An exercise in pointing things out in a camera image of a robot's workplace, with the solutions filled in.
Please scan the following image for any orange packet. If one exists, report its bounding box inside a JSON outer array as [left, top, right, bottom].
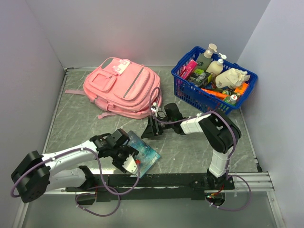
[[202, 89, 228, 99]]

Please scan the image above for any black green box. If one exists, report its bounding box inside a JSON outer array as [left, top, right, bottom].
[[188, 69, 212, 88]]

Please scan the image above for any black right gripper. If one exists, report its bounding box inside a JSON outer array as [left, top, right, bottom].
[[141, 115, 174, 139]]

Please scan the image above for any pink box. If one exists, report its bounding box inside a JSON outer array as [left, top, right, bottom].
[[179, 59, 198, 79]]

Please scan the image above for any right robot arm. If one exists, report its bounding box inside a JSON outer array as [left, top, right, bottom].
[[141, 103, 242, 189]]

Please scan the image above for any pink school backpack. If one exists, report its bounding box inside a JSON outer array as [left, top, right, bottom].
[[65, 57, 162, 119]]

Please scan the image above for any green bottle red cap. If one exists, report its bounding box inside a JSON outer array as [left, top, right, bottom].
[[223, 94, 239, 106]]

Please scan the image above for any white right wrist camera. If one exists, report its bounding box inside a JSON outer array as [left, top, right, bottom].
[[151, 102, 160, 117]]

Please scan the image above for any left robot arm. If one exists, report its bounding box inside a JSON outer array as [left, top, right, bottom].
[[10, 129, 140, 203]]

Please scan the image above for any beige cloth bag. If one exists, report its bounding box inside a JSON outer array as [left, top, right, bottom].
[[215, 68, 250, 89]]

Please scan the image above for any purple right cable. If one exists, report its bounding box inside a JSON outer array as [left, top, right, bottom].
[[149, 87, 252, 211]]

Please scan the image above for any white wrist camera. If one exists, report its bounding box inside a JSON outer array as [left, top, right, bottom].
[[123, 155, 138, 174], [151, 102, 160, 117]]

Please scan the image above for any orange snack pack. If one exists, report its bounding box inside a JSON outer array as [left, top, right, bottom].
[[234, 82, 248, 96]]

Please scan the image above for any teal hardcover book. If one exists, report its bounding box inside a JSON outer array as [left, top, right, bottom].
[[127, 131, 161, 178]]

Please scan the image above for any blue plastic basket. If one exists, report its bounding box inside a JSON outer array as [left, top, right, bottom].
[[171, 46, 258, 114]]

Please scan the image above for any cream pump bottle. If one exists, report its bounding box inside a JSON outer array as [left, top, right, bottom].
[[206, 53, 227, 78]]

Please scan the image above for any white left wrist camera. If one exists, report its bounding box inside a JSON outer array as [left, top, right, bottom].
[[123, 155, 138, 174]]

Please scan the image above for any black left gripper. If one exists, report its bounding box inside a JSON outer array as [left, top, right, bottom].
[[110, 144, 139, 172]]

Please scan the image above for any grey pump bottle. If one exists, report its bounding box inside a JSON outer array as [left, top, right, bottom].
[[196, 43, 217, 71]]

